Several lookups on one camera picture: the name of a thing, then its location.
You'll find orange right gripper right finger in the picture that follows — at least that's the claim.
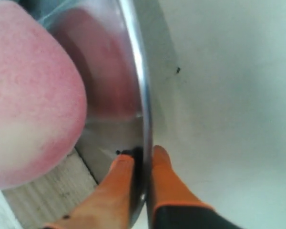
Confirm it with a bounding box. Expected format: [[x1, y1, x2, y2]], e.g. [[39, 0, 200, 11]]
[[151, 146, 239, 229]]

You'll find round stainless steel plate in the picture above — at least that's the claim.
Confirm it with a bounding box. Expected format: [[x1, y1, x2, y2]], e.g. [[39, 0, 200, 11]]
[[19, 0, 176, 225]]

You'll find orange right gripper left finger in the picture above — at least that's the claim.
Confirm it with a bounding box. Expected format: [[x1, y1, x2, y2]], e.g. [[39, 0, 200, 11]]
[[44, 155, 134, 229]]

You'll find light wooden cube block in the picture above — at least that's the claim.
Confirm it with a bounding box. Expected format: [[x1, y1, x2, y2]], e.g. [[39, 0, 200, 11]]
[[3, 149, 97, 229]]

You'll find pink toy peach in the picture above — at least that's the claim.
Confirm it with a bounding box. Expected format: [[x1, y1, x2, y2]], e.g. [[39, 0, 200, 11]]
[[0, 0, 86, 189]]

